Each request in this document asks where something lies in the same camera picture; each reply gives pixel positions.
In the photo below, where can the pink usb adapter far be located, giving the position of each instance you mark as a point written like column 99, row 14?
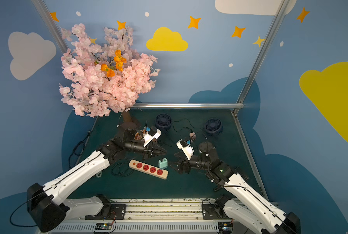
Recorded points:
column 192, row 136

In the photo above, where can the right navy desk fan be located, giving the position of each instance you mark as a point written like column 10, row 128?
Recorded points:
column 213, row 126

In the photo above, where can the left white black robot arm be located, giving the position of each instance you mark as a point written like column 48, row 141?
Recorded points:
column 45, row 203

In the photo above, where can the mint green usb adapter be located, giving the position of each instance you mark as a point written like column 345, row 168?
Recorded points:
column 163, row 163

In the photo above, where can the green circuit board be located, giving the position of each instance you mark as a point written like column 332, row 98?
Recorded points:
column 225, row 228
column 103, row 227

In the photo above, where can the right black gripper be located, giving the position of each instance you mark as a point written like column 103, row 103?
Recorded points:
column 186, row 165

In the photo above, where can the aluminium rail frame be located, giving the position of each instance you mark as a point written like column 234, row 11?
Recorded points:
column 152, row 210

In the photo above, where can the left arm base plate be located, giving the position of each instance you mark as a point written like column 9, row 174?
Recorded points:
column 109, row 212

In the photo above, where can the wrist white camera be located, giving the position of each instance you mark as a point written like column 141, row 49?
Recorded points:
column 151, row 133
column 186, row 148

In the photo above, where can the beige red power strip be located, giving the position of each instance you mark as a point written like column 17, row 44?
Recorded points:
column 148, row 169

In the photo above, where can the left green circuit board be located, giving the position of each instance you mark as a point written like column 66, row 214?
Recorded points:
column 103, row 227

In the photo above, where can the left navy desk fan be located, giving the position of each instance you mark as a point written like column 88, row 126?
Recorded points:
column 163, row 121

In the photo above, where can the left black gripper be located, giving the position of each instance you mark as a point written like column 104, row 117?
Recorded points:
column 149, row 147

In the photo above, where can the right green circuit board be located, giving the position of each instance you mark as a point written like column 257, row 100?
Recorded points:
column 225, row 228

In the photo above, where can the pink cherry blossom tree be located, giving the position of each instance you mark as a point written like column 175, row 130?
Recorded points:
column 104, row 78

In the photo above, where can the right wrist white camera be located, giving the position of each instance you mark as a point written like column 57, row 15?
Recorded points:
column 186, row 148

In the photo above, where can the navy desk fan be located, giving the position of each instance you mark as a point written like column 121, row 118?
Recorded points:
column 163, row 121
column 213, row 126

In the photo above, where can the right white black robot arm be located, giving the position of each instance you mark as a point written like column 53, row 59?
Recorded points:
column 255, row 213

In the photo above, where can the orange desk fan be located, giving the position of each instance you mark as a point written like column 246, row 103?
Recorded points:
column 138, row 135

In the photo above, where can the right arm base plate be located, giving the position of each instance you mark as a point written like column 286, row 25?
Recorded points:
column 213, row 211

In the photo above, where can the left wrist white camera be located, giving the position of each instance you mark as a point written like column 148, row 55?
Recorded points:
column 151, row 133

